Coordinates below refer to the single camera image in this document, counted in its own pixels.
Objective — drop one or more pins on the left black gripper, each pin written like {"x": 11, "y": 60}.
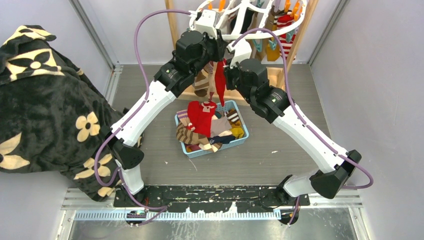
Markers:
{"x": 219, "y": 44}

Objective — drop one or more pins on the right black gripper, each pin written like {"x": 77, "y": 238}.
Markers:
{"x": 228, "y": 73}

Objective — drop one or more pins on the beige maroon-toe sock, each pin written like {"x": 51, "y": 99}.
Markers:
{"x": 211, "y": 80}

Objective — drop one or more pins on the white oval clip hanger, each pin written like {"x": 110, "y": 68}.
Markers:
{"x": 227, "y": 9}

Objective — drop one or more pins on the brown beige striped sock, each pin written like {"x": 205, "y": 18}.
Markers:
{"x": 189, "y": 137}

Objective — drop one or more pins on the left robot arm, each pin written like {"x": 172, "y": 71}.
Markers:
{"x": 193, "y": 51}

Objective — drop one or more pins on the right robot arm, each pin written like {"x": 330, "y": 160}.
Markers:
{"x": 335, "y": 164}

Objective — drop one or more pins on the brown striped hanging sock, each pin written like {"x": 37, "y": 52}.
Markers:
{"x": 203, "y": 80}

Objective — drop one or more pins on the mustard yellow hanging sock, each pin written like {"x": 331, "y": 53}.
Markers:
{"x": 272, "y": 50}

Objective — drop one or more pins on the grey sock in basket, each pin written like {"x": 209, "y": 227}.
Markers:
{"x": 220, "y": 127}

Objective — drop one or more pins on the red white patterned sock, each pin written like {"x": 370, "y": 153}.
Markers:
{"x": 200, "y": 116}

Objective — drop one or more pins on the black hanging sock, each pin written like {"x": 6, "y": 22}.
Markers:
{"x": 247, "y": 21}

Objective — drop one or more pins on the purple striped beige sock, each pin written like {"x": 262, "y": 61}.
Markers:
{"x": 182, "y": 116}

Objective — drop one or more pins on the red white striped sock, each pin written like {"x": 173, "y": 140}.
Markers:
{"x": 286, "y": 39}

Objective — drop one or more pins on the black floral blanket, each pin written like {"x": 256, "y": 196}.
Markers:
{"x": 51, "y": 115}

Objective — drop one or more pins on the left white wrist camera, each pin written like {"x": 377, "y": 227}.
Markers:
{"x": 205, "y": 23}

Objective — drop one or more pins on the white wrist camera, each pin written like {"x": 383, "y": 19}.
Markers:
{"x": 241, "y": 51}
{"x": 205, "y": 23}

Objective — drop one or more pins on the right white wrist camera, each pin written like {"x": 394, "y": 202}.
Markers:
{"x": 241, "y": 51}

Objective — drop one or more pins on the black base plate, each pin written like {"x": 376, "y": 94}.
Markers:
{"x": 214, "y": 198}

